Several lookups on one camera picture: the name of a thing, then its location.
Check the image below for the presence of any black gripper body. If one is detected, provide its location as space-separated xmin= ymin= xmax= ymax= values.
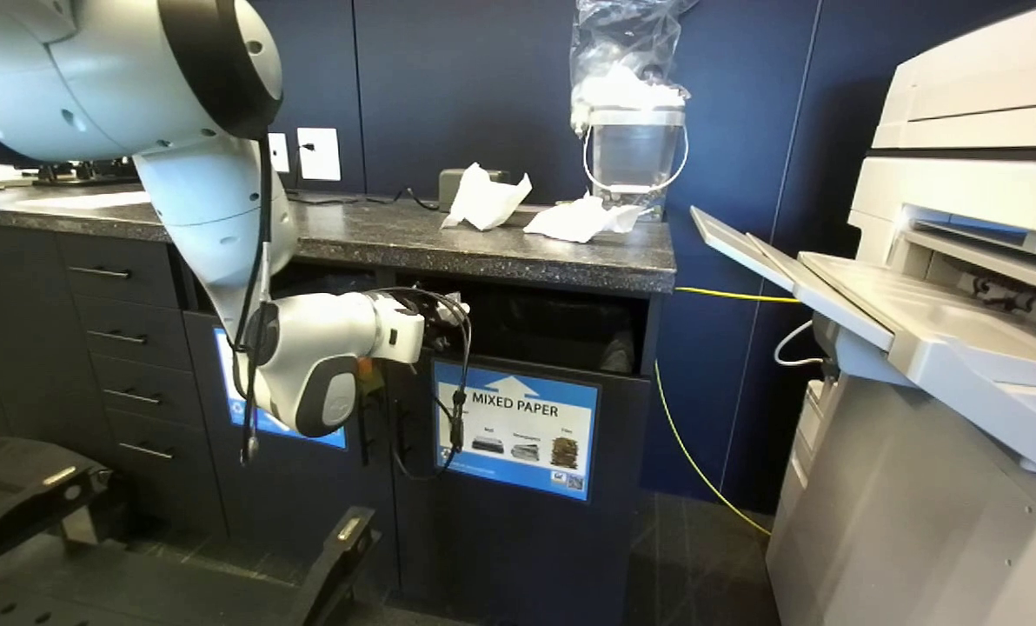
xmin=419 ymin=288 xmax=476 ymax=340

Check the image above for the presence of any crumpled white paper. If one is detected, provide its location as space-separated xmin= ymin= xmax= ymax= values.
xmin=446 ymin=163 xmax=536 ymax=231
xmin=525 ymin=191 xmax=650 ymax=245

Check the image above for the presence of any black bin liner bag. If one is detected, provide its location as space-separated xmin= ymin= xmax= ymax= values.
xmin=468 ymin=288 xmax=647 ymax=375

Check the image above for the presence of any black bin cabinet door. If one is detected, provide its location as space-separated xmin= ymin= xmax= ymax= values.
xmin=382 ymin=340 xmax=650 ymax=626
xmin=183 ymin=309 xmax=399 ymax=594

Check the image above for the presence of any dark grey adapter box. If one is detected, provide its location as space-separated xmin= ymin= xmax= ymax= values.
xmin=439 ymin=165 xmax=478 ymax=208

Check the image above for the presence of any blue label with up arrow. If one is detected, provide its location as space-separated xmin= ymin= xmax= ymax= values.
xmin=432 ymin=358 xmax=602 ymax=503

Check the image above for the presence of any large white outlet plate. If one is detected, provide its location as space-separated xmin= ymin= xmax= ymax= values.
xmin=295 ymin=126 xmax=344 ymax=183

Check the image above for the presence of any blue label with down arrow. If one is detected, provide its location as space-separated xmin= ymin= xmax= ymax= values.
xmin=213 ymin=328 xmax=350 ymax=451

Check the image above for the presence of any clear plastic bucket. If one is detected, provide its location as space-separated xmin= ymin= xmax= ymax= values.
xmin=571 ymin=96 xmax=693 ymax=220

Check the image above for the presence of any white paper wad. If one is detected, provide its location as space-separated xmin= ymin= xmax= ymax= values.
xmin=573 ymin=61 xmax=688 ymax=131

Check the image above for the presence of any clear plastic bag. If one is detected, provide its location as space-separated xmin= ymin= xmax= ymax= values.
xmin=565 ymin=0 xmax=698 ymax=114

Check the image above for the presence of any black hole punch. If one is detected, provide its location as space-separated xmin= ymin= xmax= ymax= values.
xmin=32 ymin=156 xmax=135 ymax=191

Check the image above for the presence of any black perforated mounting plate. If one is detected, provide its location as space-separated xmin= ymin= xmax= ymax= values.
xmin=0 ymin=526 xmax=346 ymax=626

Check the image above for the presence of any dark cabinet unit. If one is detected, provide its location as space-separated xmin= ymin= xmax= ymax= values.
xmin=0 ymin=213 xmax=679 ymax=626

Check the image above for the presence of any grey printer side tray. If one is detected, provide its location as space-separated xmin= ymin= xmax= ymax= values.
xmin=688 ymin=204 xmax=1036 ymax=481

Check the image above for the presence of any large white office printer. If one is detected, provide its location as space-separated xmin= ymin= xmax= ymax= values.
xmin=688 ymin=0 xmax=1036 ymax=626

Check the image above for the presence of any black door handle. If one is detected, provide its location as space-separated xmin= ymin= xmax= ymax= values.
xmin=390 ymin=395 xmax=412 ymax=481

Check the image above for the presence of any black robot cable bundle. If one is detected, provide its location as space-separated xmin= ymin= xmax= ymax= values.
xmin=230 ymin=131 xmax=478 ymax=481

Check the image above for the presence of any small white wall plate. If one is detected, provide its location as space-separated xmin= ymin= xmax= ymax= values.
xmin=263 ymin=128 xmax=293 ymax=178

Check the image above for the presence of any yellow cable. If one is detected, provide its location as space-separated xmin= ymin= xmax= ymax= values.
xmin=650 ymin=281 xmax=807 ymax=537

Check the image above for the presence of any metal drawer handle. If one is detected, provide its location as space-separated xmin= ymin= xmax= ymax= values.
xmin=70 ymin=265 xmax=135 ymax=284
xmin=113 ymin=439 xmax=182 ymax=466
xmin=99 ymin=386 xmax=169 ymax=411
xmin=84 ymin=328 xmax=153 ymax=352

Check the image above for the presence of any white cable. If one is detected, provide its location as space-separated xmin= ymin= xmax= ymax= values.
xmin=773 ymin=316 xmax=831 ymax=373

